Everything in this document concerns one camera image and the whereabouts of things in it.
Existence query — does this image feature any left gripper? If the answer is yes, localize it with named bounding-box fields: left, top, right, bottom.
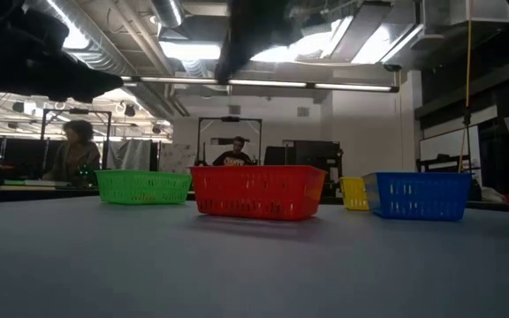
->
left=0, top=0, right=124, bottom=103

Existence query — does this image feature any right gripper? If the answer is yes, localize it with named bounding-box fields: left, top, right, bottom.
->
left=214, top=0, right=304, bottom=84

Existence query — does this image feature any long ceiling light bar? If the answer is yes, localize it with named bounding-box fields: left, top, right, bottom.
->
left=120, top=74, right=400, bottom=94

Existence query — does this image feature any person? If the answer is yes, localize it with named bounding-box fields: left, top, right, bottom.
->
left=212, top=135, right=255, bottom=168
left=42, top=118, right=103, bottom=183

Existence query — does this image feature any grey fabric cover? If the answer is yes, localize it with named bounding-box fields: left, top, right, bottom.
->
left=106, top=139, right=153, bottom=171

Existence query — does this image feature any white poster board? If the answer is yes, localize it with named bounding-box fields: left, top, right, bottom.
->
left=159, top=141, right=197, bottom=173

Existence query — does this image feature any green plastic basket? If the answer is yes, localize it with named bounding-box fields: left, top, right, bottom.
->
left=95, top=170, right=193, bottom=206

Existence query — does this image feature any dark workbench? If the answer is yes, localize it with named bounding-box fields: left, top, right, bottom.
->
left=0, top=178, right=102, bottom=204

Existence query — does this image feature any black equipment cabinet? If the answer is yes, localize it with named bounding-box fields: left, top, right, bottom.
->
left=262, top=140, right=345, bottom=205

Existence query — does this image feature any red plastic basket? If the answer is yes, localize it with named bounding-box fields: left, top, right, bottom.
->
left=190, top=165, right=328, bottom=222

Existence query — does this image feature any yellow plastic basket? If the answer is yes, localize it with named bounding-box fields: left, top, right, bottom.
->
left=339, top=176, right=370, bottom=212

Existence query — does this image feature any blue plastic basket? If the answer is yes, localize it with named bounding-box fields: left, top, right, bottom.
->
left=361, top=170, right=473, bottom=222

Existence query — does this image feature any black metal gantry frame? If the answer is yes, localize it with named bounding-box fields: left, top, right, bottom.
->
left=196, top=116, right=263, bottom=168
left=40, top=108, right=113, bottom=171

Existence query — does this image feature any large spiral air duct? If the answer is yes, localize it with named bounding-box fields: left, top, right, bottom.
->
left=28, top=0, right=139, bottom=76

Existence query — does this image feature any rectangular metal air duct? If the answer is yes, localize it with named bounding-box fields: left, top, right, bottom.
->
left=159, top=12, right=232, bottom=45

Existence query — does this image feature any small round silver duct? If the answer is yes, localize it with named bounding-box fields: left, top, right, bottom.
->
left=149, top=0, right=186, bottom=28

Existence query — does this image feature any white wall board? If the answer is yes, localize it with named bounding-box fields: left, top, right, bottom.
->
left=419, top=125, right=481, bottom=165

